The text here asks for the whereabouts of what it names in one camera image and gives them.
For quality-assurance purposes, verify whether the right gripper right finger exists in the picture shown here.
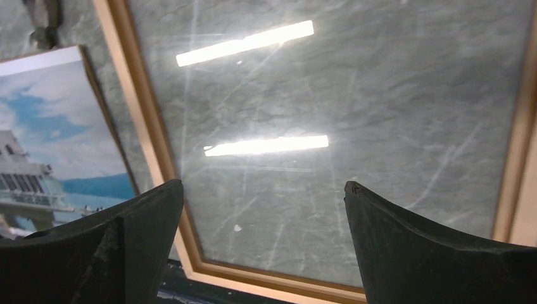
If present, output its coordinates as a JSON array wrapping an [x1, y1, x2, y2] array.
[[344, 181, 536, 303]]

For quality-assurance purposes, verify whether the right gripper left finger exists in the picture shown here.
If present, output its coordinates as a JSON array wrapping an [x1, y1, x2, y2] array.
[[1, 179, 184, 303]]

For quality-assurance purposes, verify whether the building photo print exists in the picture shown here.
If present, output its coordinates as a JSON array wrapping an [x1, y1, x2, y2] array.
[[1, 46, 139, 239]]

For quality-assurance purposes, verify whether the brown wooden picture frame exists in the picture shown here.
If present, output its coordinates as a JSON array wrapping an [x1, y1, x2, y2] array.
[[94, 1, 536, 303]]

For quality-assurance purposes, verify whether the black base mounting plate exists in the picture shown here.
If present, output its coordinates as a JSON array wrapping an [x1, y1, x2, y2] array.
[[156, 259, 281, 304]]

